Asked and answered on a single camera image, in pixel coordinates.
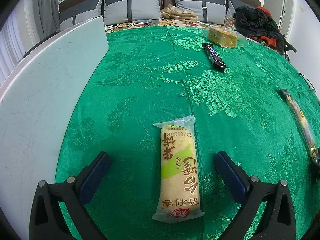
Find white storage box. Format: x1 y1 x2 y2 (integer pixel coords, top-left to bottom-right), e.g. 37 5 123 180
1 16 109 239

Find yellow rice cracker packet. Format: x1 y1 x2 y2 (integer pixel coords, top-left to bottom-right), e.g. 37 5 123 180
152 115 204 224

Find grey pillow centre left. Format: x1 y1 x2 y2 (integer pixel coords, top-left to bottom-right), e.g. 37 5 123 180
104 0 162 25

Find grey pillow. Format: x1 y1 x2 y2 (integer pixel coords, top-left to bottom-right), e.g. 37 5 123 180
175 0 227 25
104 0 162 25
226 0 250 17
59 0 103 31

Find long clear snack packet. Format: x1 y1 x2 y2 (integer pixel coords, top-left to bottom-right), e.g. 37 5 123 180
278 89 319 167

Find grey pillow far right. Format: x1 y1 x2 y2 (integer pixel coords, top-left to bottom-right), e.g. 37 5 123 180
226 0 250 17

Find grey pillow centre right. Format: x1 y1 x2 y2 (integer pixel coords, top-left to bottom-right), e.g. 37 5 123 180
175 0 227 25

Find grey pillow far left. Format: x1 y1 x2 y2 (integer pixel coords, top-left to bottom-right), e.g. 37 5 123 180
59 0 103 31

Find green patterned cloth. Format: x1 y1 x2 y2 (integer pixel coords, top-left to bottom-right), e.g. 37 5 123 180
55 27 319 239

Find dark chocolate bar packet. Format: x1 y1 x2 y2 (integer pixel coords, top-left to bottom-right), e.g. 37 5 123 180
202 43 228 70

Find yellow cake clear wrapper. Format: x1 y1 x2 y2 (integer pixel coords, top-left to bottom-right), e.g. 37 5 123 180
203 26 248 48

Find folded beige cloth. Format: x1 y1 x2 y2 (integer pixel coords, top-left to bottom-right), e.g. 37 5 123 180
161 4 198 22

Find black and orange jacket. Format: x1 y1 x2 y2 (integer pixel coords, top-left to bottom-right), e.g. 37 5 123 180
233 5 297 61

